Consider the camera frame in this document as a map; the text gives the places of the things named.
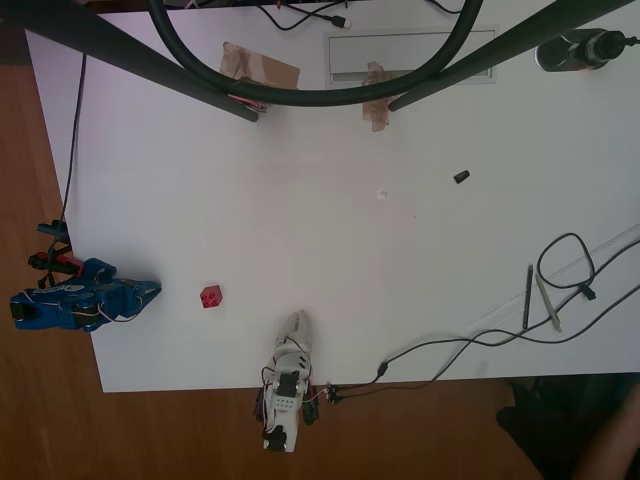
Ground red cube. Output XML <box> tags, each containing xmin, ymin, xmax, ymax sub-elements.
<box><xmin>199</xmin><ymin>283</ymin><xmax>225</xmax><ymax>312</ymax></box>

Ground red black table clamp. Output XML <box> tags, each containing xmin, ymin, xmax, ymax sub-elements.
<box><xmin>27</xmin><ymin>251</ymin><xmax>84</xmax><ymax>277</ymax></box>

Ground blue table clamp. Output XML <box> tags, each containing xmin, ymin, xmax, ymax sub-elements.
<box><xmin>36</xmin><ymin>221</ymin><xmax>71</xmax><ymax>239</ymax></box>

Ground black pen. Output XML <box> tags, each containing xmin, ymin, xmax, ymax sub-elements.
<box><xmin>521</xmin><ymin>265</ymin><xmax>535</xmax><ymax>331</ymax></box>

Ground narrow brown tape strip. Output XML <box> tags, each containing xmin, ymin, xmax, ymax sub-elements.
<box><xmin>360</xmin><ymin>61</ymin><xmax>392</xmax><ymax>133</ymax></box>

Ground thick black hoop tube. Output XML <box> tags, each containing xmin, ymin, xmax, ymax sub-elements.
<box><xmin>146</xmin><ymin>0</ymin><xmax>485</xmax><ymax>108</ymax></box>

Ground black tripod leg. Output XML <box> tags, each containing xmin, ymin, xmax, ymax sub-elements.
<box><xmin>0</xmin><ymin>0</ymin><xmax>260</xmax><ymax>123</ymax></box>
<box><xmin>387</xmin><ymin>0</ymin><xmax>640</xmax><ymax>113</ymax></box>

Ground grey green pen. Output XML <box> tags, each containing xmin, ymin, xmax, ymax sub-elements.
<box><xmin>534</xmin><ymin>272</ymin><xmax>563</xmax><ymax>334</ymax></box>

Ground wide brown tape patch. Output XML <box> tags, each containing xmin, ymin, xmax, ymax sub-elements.
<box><xmin>218</xmin><ymin>41</ymin><xmax>302</xmax><ymax>92</ymax></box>

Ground dark blurred object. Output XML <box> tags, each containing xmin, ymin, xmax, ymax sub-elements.
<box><xmin>494</xmin><ymin>373</ymin><xmax>640</xmax><ymax>480</ymax></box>

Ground clear plastic ruler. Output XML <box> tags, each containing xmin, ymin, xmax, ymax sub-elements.
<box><xmin>466</xmin><ymin>223</ymin><xmax>640</xmax><ymax>335</ymax></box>

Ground black cylindrical device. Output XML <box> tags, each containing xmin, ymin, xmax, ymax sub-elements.
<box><xmin>533</xmin><ymin>28</ymin><xmax>637</xmax><ymax>74</ymax></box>

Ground thin red black wire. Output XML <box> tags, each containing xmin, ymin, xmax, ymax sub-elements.
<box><xmin>324</xmin><ymin>380</ymin><xmax>437</xmax><ymax>405</ymax></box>

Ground long black cable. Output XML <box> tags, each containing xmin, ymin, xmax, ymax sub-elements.
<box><xmin>376</xmin><ymin>284</ymin><xmax>640</xmax><ymax>384</ymax></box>

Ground thin black power cable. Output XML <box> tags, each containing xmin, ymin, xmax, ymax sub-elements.
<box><xmin>58</xmin><ymin>53</ymin><xmax>89</xmax><ymax>226</ymax></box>

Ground grey desk cable panel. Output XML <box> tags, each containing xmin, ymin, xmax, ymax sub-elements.
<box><xmin>323</xmin><ymin>30</ymin><xmax>499</xmax><ymax>90</ymax></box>

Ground black looped cable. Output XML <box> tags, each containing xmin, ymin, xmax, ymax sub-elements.
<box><xmin>536</xmin><ymin>231</ymin><xmax>640</xmax><ymax>302</ymax></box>

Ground black usb cable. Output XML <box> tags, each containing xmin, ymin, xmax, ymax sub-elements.
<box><xmin>257</xmin><ymin>0</ymin><xmax>352</xmax><ymax>32</ymax></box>

